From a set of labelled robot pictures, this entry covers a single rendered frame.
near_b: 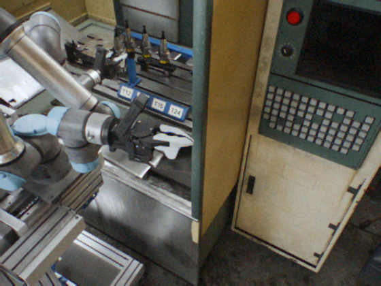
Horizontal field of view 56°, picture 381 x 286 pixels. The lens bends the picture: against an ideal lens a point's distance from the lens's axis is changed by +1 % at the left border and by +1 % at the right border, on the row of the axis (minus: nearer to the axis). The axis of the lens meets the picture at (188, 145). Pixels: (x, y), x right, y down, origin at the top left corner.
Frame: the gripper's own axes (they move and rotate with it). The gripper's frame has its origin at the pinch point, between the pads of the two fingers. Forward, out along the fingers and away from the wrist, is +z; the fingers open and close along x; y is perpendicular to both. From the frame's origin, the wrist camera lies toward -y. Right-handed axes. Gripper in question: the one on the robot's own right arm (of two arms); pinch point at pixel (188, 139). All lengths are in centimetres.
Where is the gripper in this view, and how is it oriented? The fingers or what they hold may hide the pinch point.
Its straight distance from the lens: 81.0
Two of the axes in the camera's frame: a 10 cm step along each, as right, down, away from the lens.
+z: 9.6, 1.9, -1.9
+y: -0.4, 7.9, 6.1
